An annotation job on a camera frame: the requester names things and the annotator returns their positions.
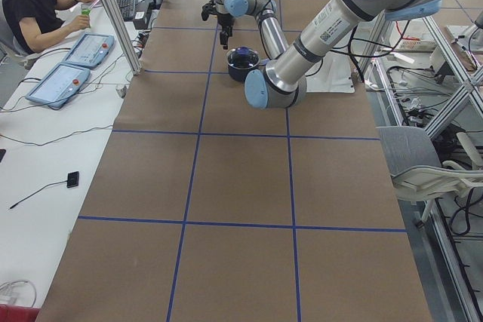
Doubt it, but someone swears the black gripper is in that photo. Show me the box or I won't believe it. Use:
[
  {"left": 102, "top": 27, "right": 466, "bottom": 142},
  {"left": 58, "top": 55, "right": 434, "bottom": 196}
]
[{"left": 217, "top": 13, "right": 234, "bottom": 50}]

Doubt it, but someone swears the glass pot lid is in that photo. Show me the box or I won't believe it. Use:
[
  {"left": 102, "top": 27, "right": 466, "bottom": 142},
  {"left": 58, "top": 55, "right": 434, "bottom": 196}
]
[{"left": 227, "top": 47, "right": 260, "bottom": 69}]

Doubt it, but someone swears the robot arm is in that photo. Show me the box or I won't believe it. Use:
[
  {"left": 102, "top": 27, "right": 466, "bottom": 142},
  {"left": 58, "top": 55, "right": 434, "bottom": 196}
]
[
  {"left": 215, "top": 0, "right": 442, "bottom": 109},
  {"left": 202, "top": 0, "right": 289, "bottom": 60}
]

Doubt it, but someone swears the dark blue saucepan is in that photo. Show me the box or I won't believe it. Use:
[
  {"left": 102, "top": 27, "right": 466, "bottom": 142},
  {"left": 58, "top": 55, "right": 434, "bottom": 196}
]
[{"left": 226, "top": 47, "right": 269, "bottom": 82}]

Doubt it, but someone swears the black keyboard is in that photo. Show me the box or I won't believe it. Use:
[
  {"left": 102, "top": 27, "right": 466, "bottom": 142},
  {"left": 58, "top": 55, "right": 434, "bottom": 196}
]
[{"left": 116, "top": 0, "right": 137, "bottom": 21}]

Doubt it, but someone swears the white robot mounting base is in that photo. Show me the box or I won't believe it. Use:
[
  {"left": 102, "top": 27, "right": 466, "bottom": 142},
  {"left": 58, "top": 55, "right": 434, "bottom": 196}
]
[{"left": 306, "top": 53, "right": 355, "bottom": 94}]

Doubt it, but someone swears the far teach pendant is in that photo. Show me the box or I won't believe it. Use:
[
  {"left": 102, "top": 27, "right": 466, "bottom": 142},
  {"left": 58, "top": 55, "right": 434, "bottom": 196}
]
[{"left": 63, "top": 32, "right": 115, "bottom": 69}]

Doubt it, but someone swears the teach pendant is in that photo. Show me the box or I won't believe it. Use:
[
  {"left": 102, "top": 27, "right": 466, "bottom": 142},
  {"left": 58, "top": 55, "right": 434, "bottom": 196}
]
[
  {"left": 26, "top": 63, "right": 91, "bottom": 109},
  {"left": 63, "top": 32, "right": 115, "bottom": 69}
]

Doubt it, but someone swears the near teach pendant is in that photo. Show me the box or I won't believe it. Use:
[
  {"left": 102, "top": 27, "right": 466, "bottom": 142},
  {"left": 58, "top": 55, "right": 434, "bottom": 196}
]
[{"left": 26, "top": 63, "right": 91, "bottom": 109}]

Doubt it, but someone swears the man in black shirt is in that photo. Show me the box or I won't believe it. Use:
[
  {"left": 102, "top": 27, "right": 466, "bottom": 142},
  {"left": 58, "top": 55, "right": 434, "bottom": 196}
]
[{"left": 2, "top": 0, "right": 96, "bottom": 54}]

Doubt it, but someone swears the small black square device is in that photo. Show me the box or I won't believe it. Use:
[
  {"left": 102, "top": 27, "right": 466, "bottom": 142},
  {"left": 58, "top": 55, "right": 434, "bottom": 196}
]
[{"left": 66, "top": 171, "right": 80, "bottom": 189}]

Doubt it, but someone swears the grey office chair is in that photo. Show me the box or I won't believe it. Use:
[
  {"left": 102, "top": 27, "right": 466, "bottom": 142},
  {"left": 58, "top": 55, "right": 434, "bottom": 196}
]
[{"left": 377, "top": 126, "right": 482, "bottom": 228}]

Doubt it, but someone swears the red object at corner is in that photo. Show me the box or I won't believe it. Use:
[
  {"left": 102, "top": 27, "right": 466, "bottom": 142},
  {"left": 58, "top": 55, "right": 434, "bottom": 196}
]
[{"left": 0, "top": 304, "right": 40, "bottom": 322}]

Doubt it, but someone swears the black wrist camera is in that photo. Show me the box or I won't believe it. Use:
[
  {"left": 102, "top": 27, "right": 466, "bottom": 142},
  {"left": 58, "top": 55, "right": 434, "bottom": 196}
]
[{"left": 201, "top": 2, "right": 218, "bottom": 21}]

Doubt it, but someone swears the aluminium frame post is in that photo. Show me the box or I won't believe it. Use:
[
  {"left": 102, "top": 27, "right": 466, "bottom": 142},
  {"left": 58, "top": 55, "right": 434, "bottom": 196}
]
[{"left": 101, "top": 0, "right": 142, "bottom": 75}]

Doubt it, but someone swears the aluminium frame rack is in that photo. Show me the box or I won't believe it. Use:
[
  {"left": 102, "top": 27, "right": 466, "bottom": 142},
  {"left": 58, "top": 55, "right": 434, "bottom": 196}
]
[{"left": 362, "top": 0, "right": 482, "bottom": 321}]

